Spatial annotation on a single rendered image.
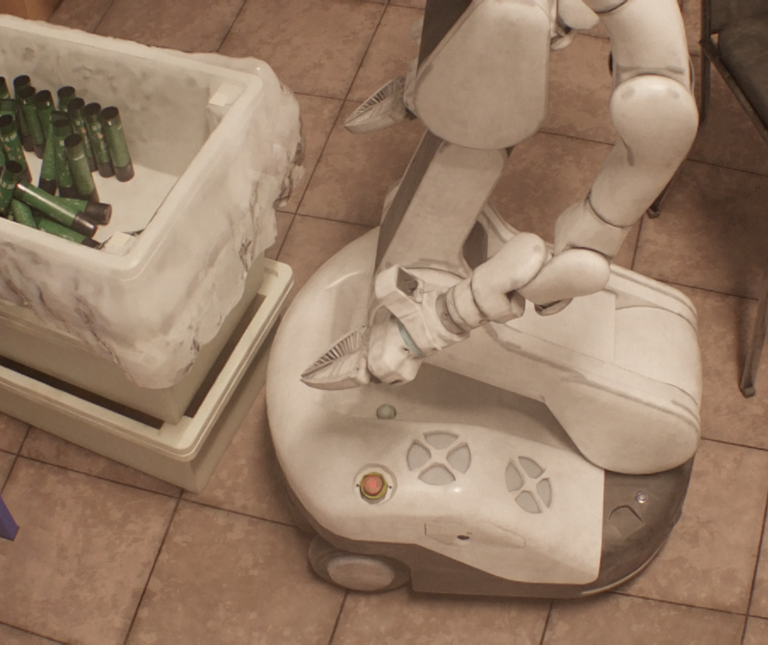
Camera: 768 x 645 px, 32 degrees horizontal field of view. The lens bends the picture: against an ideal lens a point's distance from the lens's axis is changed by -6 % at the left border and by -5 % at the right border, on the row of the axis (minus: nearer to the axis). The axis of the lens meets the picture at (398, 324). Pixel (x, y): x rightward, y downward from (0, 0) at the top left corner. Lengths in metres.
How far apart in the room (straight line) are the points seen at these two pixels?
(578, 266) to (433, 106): 0.25
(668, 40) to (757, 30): 0.99
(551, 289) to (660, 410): 0.51
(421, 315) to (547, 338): 0.40
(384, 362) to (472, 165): 0.26
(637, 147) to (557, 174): 1.47
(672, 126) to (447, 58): 0.31
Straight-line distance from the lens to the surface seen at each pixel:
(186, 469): 2.37
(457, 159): 1.74
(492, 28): 1.53
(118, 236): 1.95
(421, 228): 1.84
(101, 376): 2.26
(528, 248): 1.60
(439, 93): 1.60
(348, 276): 2.24
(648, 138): 1.39
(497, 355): 1.96
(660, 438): 2.11
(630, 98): 1.35
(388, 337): 1.71
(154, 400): 2.23
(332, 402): 2.15
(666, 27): 1.32
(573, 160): 2.90
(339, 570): 2.24
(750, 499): 2.46
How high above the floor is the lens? 2.10
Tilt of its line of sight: 53 degrees down
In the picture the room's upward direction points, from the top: 5 degrees counter-clockwise
